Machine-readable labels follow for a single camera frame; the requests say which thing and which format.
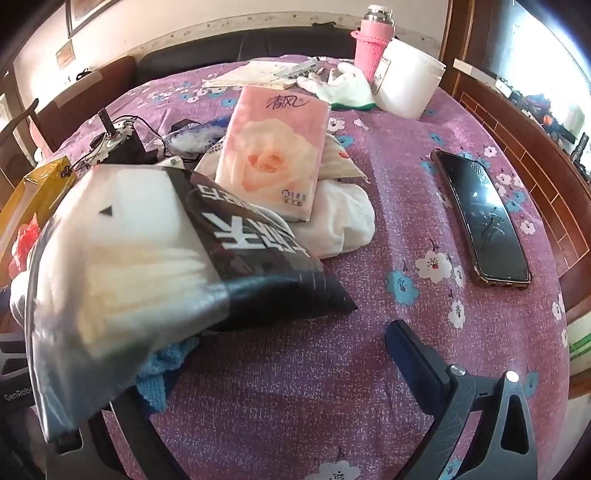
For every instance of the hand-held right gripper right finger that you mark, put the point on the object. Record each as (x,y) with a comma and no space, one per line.
(402,344)

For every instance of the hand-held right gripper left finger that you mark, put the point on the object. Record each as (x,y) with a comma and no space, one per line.
(131,445)

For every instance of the blue knitted cloth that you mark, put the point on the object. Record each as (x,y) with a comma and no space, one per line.
(161,369)

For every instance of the black and white sock packet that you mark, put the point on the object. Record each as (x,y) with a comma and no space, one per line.
(138,258)

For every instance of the yellow cardboard box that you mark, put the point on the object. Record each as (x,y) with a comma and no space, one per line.
(32,189)

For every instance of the purple floral tablecloth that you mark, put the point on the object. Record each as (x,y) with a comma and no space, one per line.
(415,230)

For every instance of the white cloth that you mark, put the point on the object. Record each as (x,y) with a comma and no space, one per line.
(339,217)

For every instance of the black smartphone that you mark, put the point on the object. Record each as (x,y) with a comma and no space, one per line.
(485,221)

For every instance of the red plastic bag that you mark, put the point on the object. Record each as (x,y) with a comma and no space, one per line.
(27,242)

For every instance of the beige packet with red dot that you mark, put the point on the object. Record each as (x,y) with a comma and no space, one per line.
(339,159)

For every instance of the pink rose tissue pack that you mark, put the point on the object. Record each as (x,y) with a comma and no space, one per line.
(272,147)

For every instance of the wooden cabinet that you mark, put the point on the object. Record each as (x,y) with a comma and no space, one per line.
(531,138)

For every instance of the dark wooden chair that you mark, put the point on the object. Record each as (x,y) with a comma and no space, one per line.
(27,138)

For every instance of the white glove with green cuff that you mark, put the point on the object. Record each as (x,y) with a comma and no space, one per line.
(344,90)

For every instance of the white plastic container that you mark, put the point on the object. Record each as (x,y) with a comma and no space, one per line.
(408,78)

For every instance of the blue and white packet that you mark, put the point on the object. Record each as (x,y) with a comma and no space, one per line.
(198,136)

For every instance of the pink thermos bottle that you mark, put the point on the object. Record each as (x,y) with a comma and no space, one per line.
(371,44)

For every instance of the beige paper booklet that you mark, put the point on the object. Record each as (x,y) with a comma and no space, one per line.
(249,76)

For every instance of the black sofa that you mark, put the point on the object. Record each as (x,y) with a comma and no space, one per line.
(240,46)

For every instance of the small brown wall sign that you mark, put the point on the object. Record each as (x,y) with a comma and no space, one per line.
(64,53)

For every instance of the framed wall picture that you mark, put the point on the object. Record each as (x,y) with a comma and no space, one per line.
(92,14)

